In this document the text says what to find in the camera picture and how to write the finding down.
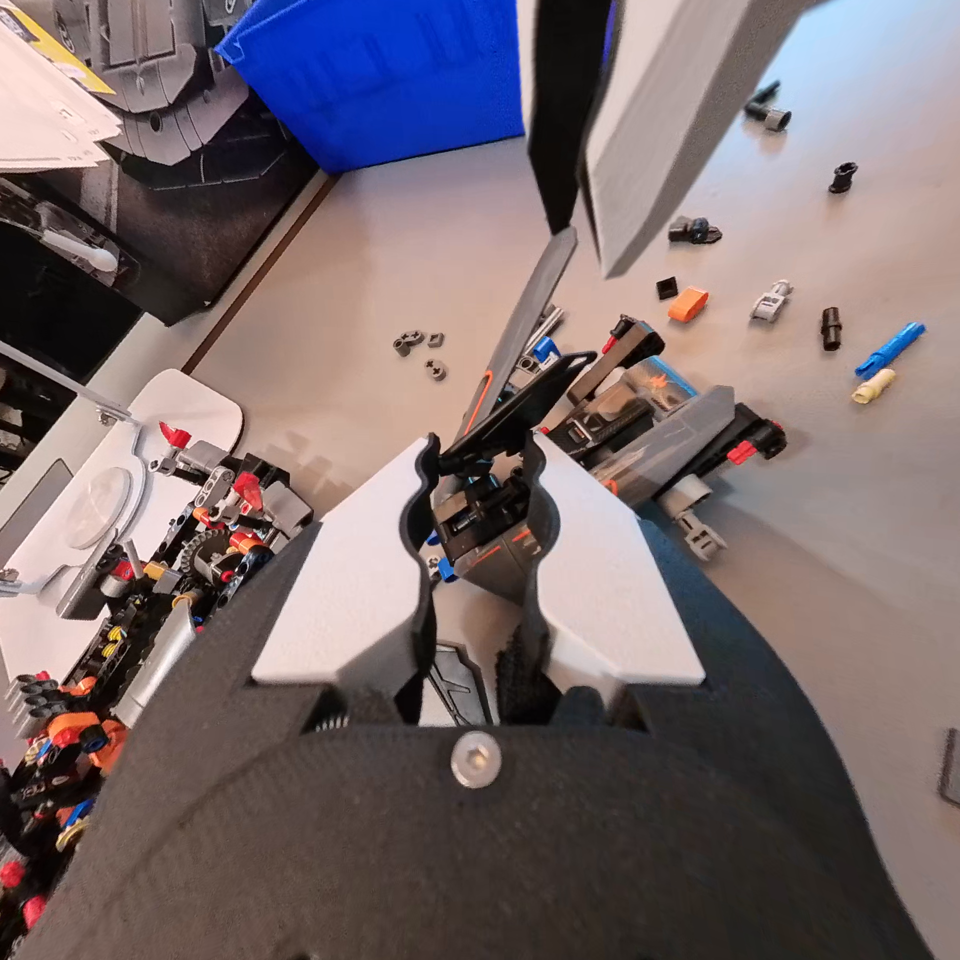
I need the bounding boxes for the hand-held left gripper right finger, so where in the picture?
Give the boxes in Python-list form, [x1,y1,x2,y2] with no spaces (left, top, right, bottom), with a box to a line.
[525,433,706,695]

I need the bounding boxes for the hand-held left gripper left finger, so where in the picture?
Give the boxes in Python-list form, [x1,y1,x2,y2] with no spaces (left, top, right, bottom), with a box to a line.
[251,435,444,687]

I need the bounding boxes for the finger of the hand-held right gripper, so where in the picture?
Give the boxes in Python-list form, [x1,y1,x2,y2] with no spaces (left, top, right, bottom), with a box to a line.
[581,0,807,280]
[517,0,616,234]

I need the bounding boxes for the lego car chassis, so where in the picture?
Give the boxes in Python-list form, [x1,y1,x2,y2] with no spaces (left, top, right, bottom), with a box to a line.
[0,420,316,931]

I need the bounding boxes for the small black lego panel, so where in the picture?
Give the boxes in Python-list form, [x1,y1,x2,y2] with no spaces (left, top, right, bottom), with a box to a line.
[441,351,599,475]
[423,641,492,725]

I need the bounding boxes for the grey lego assembly orange stripe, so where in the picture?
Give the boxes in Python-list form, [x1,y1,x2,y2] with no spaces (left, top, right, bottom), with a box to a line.
[423,227,789,609]

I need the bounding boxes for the light grey lego connector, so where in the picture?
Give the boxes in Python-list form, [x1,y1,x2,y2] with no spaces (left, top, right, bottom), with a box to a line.
[671,480,729,562]

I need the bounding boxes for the scattered small lego pieces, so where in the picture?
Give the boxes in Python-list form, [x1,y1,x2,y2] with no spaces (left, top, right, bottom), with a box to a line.
[656,78,927,406]

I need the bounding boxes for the dark lego box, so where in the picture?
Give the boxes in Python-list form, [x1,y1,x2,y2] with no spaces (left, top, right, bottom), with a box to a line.
[0,0,324,327]

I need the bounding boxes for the blue plastic bin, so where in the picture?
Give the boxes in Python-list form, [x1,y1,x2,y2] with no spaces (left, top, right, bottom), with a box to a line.
[216,0,526,175]

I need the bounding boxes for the white stand base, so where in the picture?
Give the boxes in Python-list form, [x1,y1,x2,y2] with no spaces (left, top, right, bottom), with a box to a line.
[0,367,247,676]

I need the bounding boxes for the thin white stand rod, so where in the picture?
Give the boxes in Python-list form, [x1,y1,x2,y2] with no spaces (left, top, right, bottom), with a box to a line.
[0,341,132,425]

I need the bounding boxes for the instruction booklet stack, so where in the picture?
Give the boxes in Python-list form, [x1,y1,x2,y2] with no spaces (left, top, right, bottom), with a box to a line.
[0,26,123,174]

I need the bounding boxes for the white cable end plug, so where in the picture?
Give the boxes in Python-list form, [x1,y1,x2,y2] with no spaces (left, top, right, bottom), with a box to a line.
[41,228,121,271]

